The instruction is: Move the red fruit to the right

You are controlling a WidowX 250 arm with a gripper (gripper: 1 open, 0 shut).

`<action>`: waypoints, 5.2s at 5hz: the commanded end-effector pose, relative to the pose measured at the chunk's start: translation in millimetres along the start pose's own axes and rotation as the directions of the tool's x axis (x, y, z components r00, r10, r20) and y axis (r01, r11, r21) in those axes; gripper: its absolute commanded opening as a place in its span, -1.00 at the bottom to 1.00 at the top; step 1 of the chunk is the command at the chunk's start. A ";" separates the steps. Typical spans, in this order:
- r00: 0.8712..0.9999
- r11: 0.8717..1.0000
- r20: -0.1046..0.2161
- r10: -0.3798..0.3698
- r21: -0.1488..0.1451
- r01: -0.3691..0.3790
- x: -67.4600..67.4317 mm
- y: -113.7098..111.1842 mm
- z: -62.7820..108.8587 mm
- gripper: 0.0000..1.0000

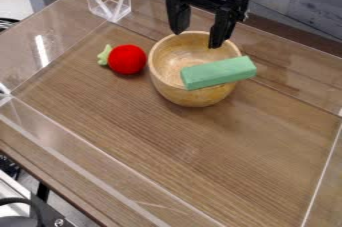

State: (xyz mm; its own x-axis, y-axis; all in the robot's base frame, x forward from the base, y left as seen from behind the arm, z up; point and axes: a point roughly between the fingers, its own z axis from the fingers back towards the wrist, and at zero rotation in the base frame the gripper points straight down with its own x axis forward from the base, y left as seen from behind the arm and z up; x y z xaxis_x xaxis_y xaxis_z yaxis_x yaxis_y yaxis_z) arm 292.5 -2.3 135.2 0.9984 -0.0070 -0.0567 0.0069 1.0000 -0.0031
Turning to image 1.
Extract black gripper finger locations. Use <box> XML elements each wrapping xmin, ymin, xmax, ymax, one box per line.
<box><xmin>208</xmin><ymin>7</ymin><xmax>236</xmax><ymax>49</ymax></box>
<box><xmin>165</xmin><ymin>0</ymin><xmax>191</xmax><ymax>35</ymax></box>

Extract red plush fruit green stem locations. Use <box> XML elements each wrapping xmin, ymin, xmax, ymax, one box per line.
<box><xmin>97</xmin><ymin>44</ymin><xmax>147</xmax><ymax>75</ymax></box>

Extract wooden bowl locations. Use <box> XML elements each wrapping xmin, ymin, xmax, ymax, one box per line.
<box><xmin>148</xmin><ymin>31</ymin><xmax>242</xmax><ymax>107</ymax></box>

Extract green rectangular block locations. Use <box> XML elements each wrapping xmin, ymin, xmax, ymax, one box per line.
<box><xmin>180</xmin><ymin>56</ymin><xmax>256</xmax><ymax>90</ymax></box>

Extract clear acrylic tray walls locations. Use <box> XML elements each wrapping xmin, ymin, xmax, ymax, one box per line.
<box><xmin>0</xmin><ymin>0</ymin><xmax>342</xmax><ymax>227</ymax></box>

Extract clear acrylic corner bracket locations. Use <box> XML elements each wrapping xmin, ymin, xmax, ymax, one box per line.
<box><xmin>87</xmin><ymin>0</ymin><xmax>132</xmax><ymax>23</ymax></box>

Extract black metal table bracket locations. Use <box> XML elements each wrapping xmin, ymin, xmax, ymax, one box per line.
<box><xmin>31</xmin><ymin>183</ymin><xmax>76</xmax><ymax>227</ymax></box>

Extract black cable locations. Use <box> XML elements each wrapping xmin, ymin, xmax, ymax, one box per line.
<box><xmin>0</xmin><ymin>196</ymin><xmax>37</xmax><ymax>220</ymax></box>

